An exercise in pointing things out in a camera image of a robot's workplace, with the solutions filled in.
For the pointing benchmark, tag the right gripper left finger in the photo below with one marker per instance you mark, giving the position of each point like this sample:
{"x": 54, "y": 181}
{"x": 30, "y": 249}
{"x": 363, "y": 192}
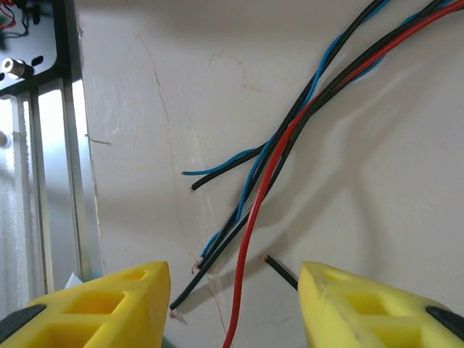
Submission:
{"x": 90, "y": 311}

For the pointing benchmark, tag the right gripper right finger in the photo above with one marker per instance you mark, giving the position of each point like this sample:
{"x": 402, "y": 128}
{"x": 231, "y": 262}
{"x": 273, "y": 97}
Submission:
{"x": 362, "y": 311}

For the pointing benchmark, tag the blue plastic packet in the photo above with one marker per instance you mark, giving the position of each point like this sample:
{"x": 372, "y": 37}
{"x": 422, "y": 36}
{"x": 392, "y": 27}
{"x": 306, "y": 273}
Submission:
{"x": 74, "y": 282}

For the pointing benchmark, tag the aluminium rail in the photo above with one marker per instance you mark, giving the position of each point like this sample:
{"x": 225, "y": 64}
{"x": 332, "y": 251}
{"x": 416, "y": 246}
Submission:
{"x": 50, "y": 181}

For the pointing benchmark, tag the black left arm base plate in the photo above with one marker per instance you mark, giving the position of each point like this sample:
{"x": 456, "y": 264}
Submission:
{"x": 43, "y": 40}

